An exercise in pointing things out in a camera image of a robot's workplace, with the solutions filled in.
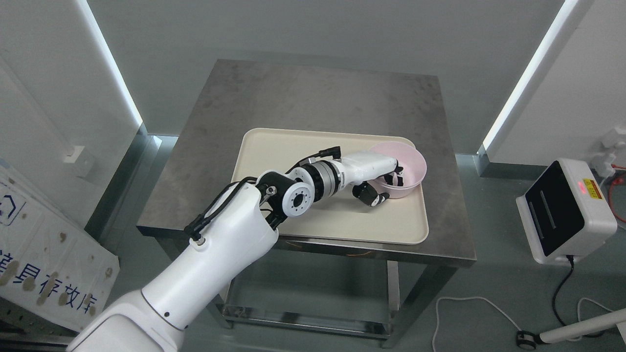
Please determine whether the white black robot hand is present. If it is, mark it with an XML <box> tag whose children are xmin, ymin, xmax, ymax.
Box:
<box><xmin>338</xmin><ymin>150</ymin><xmax>404</xmax><ymax>207</ymax></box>

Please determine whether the pink bowl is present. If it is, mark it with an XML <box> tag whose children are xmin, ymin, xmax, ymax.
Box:
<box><xmin>369</xmin><ymin>142</ymin><xmax>427</xmax><ymax>199</ymax></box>

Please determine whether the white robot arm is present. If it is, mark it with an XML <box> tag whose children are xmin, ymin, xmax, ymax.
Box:
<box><xmin>67</xmin><ymin>171</ymin><xmax>318</xmax><ymax>352</ymax></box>

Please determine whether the beige plastic tray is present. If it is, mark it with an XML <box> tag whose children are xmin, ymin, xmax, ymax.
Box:
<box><xmin>232</xmin><ymin>129</ymin><xmax>429</xmax><ymax>245</ymax></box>

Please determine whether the stainless steel table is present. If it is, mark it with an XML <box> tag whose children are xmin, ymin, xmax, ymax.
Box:
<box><xmin>138</xmin><ymin>60</ymin><xmax>476</xmax><ymax>352</ymax></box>

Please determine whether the white black box device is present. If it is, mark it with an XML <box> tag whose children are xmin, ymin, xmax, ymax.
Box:
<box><xmin>516</xmin><ymin>158</ymin><xmax>618</xmax><ymax>266</ymax></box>

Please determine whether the white stand leg with caster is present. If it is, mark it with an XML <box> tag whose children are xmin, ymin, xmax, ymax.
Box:
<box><xmin>515</xmin><ymin>309</ymin><xmax>626</xmax><ymax>351</ymax></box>

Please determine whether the white sign board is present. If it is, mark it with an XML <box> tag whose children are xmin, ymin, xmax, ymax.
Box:
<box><xmin>0</xmin><ymin>161</ymin><xmax>119</xmax><ymax>331</ymax></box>

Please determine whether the white cable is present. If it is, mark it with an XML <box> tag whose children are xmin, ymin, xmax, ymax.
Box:
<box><xmin>432</xmin><ymin>296</ymin><xmax>523</xmax><ymax>352</ymax></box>

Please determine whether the black power cable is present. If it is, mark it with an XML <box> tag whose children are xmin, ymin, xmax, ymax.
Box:
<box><xmin>552</xmin><ymin>254</ymin><xmax>607</xmax><ymax>338</ymax></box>

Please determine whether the orange cable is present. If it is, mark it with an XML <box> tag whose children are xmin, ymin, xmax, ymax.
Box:
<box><xmin>606</xmin><ymin>169</ymin><xmax>626</xmax><ymax>223</ymax></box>

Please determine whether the white wall socket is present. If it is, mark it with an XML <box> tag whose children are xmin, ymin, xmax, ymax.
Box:
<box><xmin>64</xmin><ymin>146</ymin><xmax>96</xmax><ymax>178</ymax></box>

